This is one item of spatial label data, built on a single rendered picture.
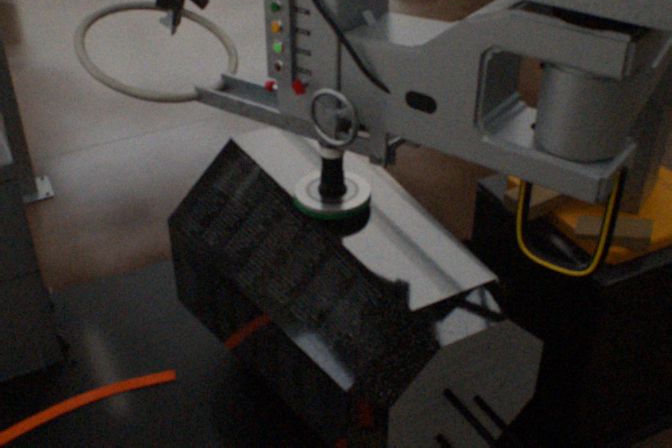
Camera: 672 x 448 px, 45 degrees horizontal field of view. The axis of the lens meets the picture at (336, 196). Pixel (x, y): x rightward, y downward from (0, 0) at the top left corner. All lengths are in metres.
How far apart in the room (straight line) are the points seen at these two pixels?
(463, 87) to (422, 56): 0.11
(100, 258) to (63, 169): 0.82
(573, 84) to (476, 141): 0.27
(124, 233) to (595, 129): 2.51
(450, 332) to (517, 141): 0.49
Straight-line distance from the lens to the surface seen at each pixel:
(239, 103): 2.29
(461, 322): 1.99
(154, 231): 3.73
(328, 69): 1.96
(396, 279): 2.03
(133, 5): 2.72
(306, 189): 2.27
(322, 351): 2.07
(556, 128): 1.71
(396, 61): 1.84
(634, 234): 2.36
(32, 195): 4.13
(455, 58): 1.76
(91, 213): 3.93
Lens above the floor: 2.11
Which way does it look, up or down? 33 degrees down
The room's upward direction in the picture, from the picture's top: straight up
